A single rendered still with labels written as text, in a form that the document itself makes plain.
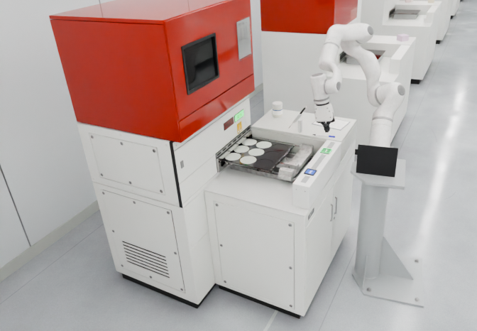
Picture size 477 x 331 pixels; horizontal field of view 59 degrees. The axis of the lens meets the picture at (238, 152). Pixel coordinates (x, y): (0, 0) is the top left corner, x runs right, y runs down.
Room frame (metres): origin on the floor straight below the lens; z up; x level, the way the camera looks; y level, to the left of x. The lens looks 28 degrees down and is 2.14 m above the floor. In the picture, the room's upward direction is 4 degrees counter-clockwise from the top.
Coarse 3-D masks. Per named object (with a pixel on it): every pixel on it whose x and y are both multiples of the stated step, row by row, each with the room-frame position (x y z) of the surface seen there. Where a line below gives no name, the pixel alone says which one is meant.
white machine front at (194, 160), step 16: (224, 112) 2.32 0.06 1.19; (208, 128) 2.17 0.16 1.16; (176, 144) 1.92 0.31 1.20; (192, 144) 2.03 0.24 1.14; (208, 144) 2.15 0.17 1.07; (224, 144) 2.30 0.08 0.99; (176, 160) 1.90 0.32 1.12; (192, 160) 2.01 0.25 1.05; (208, 160) 2.14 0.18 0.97; (176, 176) 1.90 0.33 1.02; (192, 176) 2.00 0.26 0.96; (208, 176) 2.12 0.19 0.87; (192, 192) 1.98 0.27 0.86
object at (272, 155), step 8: (240, 144) 2.45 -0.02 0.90; (272, 144) 2.42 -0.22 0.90; (280, 144) 2.41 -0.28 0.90; (288, 144) 2.40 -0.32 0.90; (232, 152) 2.35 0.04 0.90; (264, 152) 2.32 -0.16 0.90; (272, 152) 2.32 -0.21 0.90; (280, 152) 2.31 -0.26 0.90; (224, 160) 2.26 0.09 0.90; (256, 160) 2.23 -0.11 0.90; (264, 160) 2.22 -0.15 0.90; (272, 160) 2.21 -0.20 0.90; (264, 168) 2.12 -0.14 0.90
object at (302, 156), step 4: (300, 152) 2.32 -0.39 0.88; (304, 152) 2.32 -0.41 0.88; (308, 152) 2.32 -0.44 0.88; (312, 152) 2.33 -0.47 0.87; (296, 156) 2.27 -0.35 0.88; (300, 156) 2.27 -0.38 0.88; (304, 156) 2.26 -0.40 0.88; (308, 156) 2.27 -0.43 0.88; (292, 160) 2.23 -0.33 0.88; (296, 160) 2.23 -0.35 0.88; (300, 160) 2.22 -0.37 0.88; (304, 160) 2.22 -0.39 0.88; (300, 164) 2.17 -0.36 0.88; (304, 164) 2.21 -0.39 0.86; (300, 168) 2.16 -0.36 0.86; (296, 172) 2.10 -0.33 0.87; (280, 176) 2.07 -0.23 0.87; (284, 176) 2.06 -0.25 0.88; (288, 176) 2.05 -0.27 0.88; (292, 176) 2.06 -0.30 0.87; (288, 180) 2.04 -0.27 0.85
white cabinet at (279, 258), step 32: (352, 160) 2.51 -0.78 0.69; (224, 224) 2.00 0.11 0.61; (256, 224) 1.89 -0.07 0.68; (288, 224) 1.79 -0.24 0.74; (320, 224) 1.96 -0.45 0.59; (224, 256) 2.01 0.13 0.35; (256, 256) 1.90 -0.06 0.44; (288, 256) 1.79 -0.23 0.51; (320, 256) 1.97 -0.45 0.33; (224, 288) 2.07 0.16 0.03; (256, 288) 1.90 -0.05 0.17; (288, 288) 1.79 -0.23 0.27
